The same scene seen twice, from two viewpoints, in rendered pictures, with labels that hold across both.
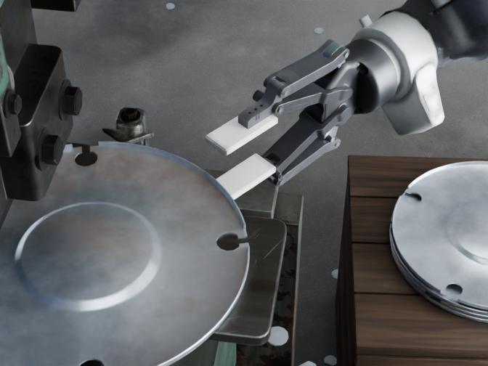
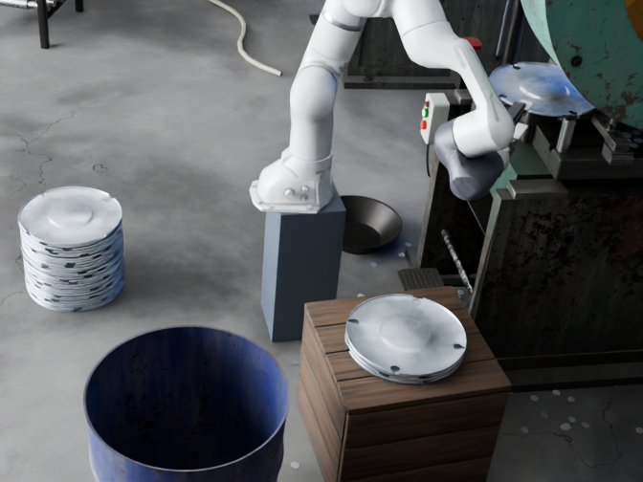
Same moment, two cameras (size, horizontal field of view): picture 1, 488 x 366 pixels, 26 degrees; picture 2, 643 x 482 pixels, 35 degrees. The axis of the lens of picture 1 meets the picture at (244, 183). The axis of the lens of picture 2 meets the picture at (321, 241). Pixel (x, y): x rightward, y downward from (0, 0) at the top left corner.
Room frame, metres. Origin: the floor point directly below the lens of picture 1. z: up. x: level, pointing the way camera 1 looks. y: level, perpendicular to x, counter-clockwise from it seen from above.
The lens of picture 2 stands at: (2.69, -1.26, 1.99)
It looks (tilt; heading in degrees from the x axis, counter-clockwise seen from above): 36 degrees down; 158
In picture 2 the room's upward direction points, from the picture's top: 6 degrees clockwise
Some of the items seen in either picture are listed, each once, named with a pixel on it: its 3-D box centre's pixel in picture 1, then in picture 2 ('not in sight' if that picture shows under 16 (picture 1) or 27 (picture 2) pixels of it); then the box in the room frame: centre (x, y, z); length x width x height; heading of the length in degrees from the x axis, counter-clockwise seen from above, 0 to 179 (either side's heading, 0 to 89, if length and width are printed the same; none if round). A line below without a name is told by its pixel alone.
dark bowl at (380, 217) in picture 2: not in sight; (355, 229); (0.16, -0.13, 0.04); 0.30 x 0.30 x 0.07
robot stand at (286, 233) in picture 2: not in sight; (300, 259); (0.51, -0.45, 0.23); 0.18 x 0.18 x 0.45; 85
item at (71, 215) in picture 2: not in sight; (71, 214); (0.19, -1.05, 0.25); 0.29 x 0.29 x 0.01
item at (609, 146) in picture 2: not in sight; (612, 129); (0.82, 0.24, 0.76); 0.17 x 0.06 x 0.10; 172
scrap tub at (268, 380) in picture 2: not in sight; (187, 471); (1.21, -0.93, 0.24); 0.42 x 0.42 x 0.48
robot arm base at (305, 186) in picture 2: not in sight; (293, 173); (0.51, -0.49, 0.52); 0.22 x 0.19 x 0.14; 85
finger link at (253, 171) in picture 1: (241, 178); (518, 130); (0.77, 0.00, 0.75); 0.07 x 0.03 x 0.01; 134
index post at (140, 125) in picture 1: (133, 146); (565, 133); (0.81, 0.11, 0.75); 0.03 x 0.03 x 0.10; 82
